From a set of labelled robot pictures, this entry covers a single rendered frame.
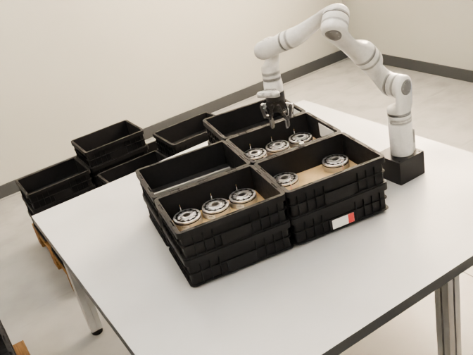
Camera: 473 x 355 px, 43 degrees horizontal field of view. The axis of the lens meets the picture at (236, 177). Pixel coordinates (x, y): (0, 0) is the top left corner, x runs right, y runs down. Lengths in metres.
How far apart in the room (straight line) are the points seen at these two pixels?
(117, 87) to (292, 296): 3.47
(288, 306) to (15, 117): 3.42
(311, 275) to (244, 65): 3.84
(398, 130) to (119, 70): 3.14
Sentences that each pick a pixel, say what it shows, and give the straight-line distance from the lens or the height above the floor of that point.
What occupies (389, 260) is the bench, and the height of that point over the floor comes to 0.70.
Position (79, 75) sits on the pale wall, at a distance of 5.04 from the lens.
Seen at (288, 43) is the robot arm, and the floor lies 1.34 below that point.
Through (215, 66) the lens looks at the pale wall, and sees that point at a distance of 5.53.
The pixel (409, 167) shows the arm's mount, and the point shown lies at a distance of 2.50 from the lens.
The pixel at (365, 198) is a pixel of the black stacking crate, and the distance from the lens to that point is 2.26.
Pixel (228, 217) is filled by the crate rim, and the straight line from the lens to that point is 2.01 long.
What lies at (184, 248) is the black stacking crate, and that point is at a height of 0.86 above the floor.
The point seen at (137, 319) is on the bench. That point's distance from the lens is 2.06.
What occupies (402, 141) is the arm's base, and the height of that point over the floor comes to 0.87.
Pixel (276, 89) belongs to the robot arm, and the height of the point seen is 1.16.
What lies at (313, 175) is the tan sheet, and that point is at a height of 0.83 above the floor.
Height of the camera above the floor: 1.93
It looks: 27 degrees down
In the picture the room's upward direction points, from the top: 12 degrees counter-clockwise
